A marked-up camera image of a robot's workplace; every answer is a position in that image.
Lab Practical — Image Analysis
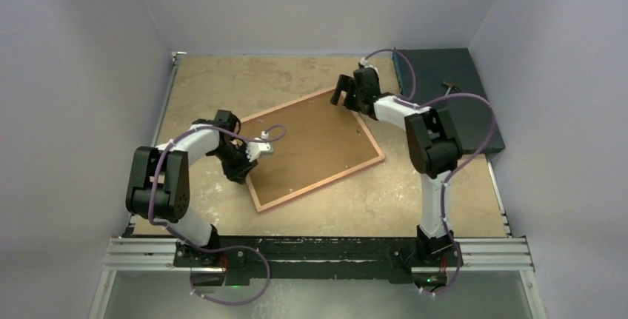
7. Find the pink picture frame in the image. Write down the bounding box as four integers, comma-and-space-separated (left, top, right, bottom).
234, 86, 387, 214

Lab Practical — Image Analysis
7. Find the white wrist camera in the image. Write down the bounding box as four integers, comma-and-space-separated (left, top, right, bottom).
245, 131, 274, 163
358, 57, 378, 73

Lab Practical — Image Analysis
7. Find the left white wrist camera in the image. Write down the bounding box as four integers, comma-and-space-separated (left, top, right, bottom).
245, 131, 274, 163

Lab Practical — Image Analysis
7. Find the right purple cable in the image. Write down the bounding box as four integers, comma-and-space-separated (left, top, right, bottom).
361, 49, 499, 299

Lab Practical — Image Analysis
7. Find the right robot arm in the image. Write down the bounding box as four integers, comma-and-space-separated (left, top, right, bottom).
330, 66, 462, 265

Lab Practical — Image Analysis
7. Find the dark blue box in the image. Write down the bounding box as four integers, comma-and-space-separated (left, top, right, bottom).
392, 47, 507, 157

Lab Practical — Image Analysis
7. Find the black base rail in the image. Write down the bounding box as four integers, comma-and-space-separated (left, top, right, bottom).
173, 235, 462, 286

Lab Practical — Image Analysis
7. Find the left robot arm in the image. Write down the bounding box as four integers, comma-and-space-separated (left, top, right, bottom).
126, 110, 273, 266

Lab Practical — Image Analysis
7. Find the small hammer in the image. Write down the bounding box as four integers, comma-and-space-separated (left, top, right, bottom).
441, 81, 461, 95

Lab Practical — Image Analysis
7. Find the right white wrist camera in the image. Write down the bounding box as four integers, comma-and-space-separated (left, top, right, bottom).
358, 57, 378, 73

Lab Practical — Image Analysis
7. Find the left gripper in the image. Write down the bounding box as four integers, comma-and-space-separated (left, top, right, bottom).
211, 143, 258, 184

